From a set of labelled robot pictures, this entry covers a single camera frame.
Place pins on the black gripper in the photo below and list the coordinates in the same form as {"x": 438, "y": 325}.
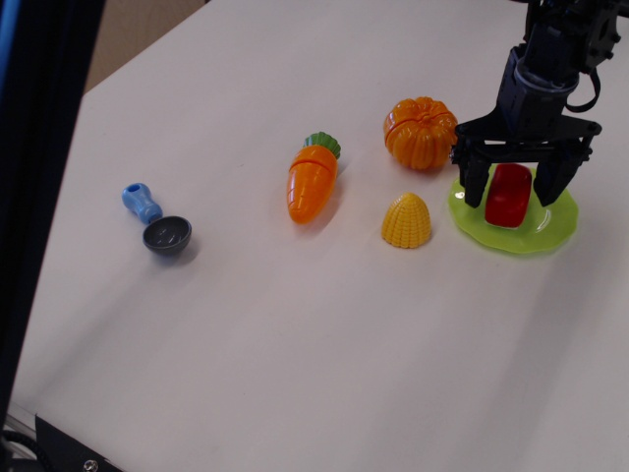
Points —
{"x": 527, "y": 124}

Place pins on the red white toy sushi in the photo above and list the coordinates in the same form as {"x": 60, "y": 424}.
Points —
{"x": 508, "y": 196}

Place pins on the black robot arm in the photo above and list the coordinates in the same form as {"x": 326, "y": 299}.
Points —
{"x": 581, "y": 33}

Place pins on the green plastic plate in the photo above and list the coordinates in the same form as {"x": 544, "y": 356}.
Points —
{"x": 544, "y": 228}

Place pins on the orange toy pumpkin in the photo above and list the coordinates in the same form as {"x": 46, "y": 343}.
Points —
{"x": 419, "y": 133}

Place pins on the yellow toy corn piece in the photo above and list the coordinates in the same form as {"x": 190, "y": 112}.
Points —
{"x": 406, "y": 224}

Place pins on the orange toy carrot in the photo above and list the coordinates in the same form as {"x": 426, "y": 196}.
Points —
{"x": 312, "y": 176}

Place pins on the blue grey toy scoop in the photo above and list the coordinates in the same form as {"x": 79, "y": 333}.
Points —
{"x": 163, "y": 235}

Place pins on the dark blurred foreground object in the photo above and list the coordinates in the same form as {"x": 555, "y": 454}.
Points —
{"x": 46, "y": 51}

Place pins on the black corner bracket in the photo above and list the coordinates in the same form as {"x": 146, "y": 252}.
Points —
{"x": 67, "y": 453}

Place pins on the aluminium frame rail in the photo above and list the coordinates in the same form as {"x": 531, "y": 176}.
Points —
{"x": 20, "y": 420}

